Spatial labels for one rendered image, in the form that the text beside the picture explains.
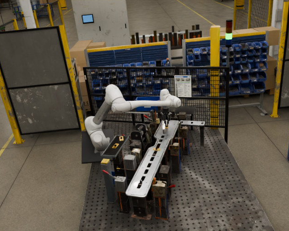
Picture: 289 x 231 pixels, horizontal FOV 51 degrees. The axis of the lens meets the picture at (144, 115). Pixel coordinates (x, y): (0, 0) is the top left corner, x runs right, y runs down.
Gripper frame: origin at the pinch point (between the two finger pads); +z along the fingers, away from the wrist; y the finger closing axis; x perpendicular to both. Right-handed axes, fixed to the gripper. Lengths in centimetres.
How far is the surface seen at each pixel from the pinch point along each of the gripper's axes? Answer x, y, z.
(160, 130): -7.1, -5.5, 5.3
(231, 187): -56, 75, 36
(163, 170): -84, 16, 2
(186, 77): 54, 15, -37
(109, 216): -116, -28, 35
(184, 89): 54, 12, -21
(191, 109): 44.0, 21.4, 2.4
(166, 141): -29.8, 6.2, 5.3
